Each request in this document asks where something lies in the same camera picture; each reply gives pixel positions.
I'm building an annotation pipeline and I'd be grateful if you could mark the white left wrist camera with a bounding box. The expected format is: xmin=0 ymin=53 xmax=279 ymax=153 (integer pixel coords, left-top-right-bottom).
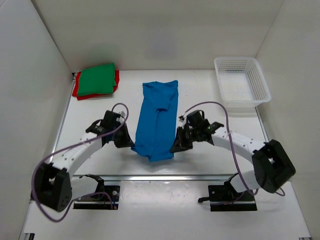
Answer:
xmin=119 ymin=111 xmax=126 ymax=119

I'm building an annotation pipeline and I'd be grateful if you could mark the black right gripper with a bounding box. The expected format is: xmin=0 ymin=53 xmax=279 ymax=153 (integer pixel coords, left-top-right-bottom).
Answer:
xmin=170 ymin=126 xmax=200 ymax=153

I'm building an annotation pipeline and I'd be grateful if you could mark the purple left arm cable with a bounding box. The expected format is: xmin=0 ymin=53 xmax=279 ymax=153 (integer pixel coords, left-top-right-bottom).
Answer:
xmin=31 ymin=102 xmax=130 ymax=222

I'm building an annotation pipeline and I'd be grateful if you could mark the aluminium table rail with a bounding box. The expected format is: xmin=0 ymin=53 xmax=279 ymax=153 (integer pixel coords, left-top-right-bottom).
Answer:
xmin=101 ymin=174 xmax=231 ymax=182

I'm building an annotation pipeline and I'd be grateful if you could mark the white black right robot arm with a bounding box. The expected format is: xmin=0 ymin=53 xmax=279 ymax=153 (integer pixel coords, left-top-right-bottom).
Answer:
xmin=170 ymin=110 xmax=296 ymax=200

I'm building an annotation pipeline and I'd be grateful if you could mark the white perforated plastic basket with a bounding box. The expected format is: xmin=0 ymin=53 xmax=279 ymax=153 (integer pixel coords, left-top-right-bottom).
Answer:
xmin=214 ymin=57 xmax=272 ymax=110

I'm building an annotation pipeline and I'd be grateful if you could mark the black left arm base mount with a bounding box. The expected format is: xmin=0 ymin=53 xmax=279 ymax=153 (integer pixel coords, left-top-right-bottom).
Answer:
xmin=71 ymin=174 xmax=121 ymax=210

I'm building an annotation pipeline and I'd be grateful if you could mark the folded red t shirt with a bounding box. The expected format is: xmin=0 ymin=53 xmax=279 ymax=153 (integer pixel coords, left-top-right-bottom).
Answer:
xmin=72 ymin=70 xmax=120 ymax=101

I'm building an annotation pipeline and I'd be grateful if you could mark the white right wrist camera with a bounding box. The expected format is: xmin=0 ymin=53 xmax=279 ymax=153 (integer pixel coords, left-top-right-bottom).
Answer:
xmin=178 ymin=115 xmax=187 ymax=126

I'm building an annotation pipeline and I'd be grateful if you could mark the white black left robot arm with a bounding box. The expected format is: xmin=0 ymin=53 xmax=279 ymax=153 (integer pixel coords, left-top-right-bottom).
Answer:
xmin=31 ymin=110 xmax=134 ymax=212

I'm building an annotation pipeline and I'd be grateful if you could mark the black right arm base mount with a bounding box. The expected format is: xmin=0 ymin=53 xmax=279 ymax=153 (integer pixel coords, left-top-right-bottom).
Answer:
xmin=197 ymin=184 xmax=258 ymax=212

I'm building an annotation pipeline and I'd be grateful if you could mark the blue t shirt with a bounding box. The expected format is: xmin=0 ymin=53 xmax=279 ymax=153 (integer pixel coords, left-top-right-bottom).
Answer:
xmin=131 ymin=80 xmax=179 ymax=162

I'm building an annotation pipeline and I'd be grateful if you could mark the folded green t shirt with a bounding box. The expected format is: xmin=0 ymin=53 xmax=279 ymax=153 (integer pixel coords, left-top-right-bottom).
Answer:
xmin=77 ymin=63 xmax=116 ymax=96

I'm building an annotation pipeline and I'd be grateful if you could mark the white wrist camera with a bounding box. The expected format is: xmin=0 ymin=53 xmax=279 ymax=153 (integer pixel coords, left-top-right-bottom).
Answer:
xmin=119 ymin=111 xmax=126 ymax=119
xmin=178 ymin=115 xmax=187 ymax=126

